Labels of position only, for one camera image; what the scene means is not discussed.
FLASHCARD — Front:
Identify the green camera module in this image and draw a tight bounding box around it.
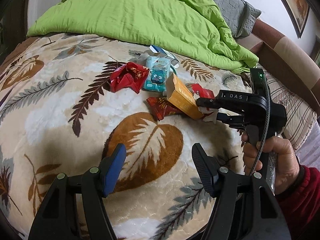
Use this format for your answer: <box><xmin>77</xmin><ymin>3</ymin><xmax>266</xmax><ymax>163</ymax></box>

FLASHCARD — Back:
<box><xmin>250</xmin><ymin>68</ymin><xmax>266</xmax><ymax>96</ymax></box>

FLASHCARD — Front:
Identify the grey quilted pillow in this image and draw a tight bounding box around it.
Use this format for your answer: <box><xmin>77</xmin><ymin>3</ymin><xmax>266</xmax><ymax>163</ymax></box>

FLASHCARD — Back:
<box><xmin>213</xmin><ymin>0</ymin><xmax>261</xmax><ymax>39</ymax></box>

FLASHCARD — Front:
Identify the blue white box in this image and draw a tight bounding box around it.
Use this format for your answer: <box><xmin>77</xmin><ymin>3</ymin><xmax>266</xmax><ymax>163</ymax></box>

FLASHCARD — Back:
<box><xmin>149</xmin><ymin>45</ymin><xmax>179</xmax><ymax>68</ymax></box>

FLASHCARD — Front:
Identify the brown sofa headboard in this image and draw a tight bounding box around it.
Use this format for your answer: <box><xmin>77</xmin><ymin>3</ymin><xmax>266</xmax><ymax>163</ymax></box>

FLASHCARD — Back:
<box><xmin>237</xmin><ymin>20</ymin><xmax>320</xmax><ymax>115</ymax></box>

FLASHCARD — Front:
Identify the right hand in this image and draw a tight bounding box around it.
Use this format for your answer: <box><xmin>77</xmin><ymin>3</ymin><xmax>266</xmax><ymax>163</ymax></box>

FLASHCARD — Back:
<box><xmin>241</xmin><ymin>132</ymin><xmax>300</xmax><ymax>194</ymax></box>

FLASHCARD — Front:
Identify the red white cigarette pack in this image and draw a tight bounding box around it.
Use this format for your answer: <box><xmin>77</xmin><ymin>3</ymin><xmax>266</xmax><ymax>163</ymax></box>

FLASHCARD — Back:
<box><xmin>191</xmin><ymin>83</ymin><xmax>219</xmax><ymax>124</ymax></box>

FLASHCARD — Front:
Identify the orange cardboard box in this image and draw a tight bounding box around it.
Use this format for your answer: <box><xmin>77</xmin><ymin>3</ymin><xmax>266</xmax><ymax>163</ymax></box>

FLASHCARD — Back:
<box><xmin>165</xmin><ymin>73</ymin><xmax>203</xmax><ymax>120</ymax></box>

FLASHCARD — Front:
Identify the striped beige pillow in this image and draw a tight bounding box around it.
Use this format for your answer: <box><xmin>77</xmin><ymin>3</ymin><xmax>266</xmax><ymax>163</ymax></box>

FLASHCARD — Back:
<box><xmin>257</xmin><ymin>64</ymin><xmax>317</xmax><ymax>150</ymax></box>

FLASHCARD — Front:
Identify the leaf pattern blanket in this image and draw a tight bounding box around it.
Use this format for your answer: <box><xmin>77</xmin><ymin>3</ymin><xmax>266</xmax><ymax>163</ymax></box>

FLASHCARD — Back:
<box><xmin>1</xmin><ymin>34</ymin><xmax>243</xmax><ymax>239</ymax></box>

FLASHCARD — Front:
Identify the framed wall painting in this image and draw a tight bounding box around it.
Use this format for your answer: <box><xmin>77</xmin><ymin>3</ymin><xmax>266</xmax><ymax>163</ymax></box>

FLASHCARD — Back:
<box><xmin>281</xmin><ymin>0</ymin><xmax>310</xmax><ymax>38</ymax></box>

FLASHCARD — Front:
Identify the green quilt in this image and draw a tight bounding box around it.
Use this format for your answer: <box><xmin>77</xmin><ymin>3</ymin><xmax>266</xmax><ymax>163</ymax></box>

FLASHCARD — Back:
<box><xmin>27</xmin><ymin>0</ymin><xmax>259</xmax><ymax>74</ymax></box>

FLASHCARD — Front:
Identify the teal cartoon tissue pack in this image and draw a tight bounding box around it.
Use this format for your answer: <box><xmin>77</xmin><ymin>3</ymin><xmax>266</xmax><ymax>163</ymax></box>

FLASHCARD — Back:
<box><xmin>143</xmin><ymin>56</ymin><xmax>176</xmax><ymax>93</ymax></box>

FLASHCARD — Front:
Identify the red sleeve forearm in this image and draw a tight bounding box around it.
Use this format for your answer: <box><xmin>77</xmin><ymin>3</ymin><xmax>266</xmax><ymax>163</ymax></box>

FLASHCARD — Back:
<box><xmin>276</xmin><ymin>165</ymin><xmax>319</xmax><ymax>229</ymax></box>

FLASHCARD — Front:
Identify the red foil snack wrapper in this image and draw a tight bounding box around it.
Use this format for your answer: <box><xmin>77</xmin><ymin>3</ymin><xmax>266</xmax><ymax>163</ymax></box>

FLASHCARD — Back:
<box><xmin>146</xmin><ymin>97</ymin><xmax>183</xmax><ymax>121</ymax></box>

